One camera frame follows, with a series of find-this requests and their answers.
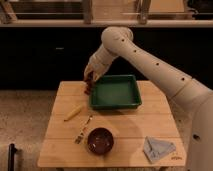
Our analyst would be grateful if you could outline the black chair back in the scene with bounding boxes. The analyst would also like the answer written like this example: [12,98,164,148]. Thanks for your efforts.
[8,143,17,171]

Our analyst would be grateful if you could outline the wooden table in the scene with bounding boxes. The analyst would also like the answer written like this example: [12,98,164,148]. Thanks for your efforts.
[38,81,186,168]

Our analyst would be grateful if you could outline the grey folded cloth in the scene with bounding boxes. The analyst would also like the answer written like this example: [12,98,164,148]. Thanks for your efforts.
[143,137,176,164]

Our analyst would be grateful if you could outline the wooden shelf frame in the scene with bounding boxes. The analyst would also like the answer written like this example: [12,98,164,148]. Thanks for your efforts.
[0,0,213,28]

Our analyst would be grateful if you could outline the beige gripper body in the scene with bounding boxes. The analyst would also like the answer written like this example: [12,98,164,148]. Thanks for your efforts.
[84,45,118,82]

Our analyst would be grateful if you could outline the dark purple bowl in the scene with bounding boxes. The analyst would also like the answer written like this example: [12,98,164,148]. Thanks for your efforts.
[87,127,114,155]

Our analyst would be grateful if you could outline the dark purple grapes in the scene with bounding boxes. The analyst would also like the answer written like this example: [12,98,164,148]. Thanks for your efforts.
[84,79,94,95]

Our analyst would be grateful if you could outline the green rectangular tray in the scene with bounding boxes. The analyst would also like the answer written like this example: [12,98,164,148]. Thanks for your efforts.
[89,75,142,110]

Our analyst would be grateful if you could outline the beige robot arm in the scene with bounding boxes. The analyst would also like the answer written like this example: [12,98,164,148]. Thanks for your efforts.
[84,26,213,171]

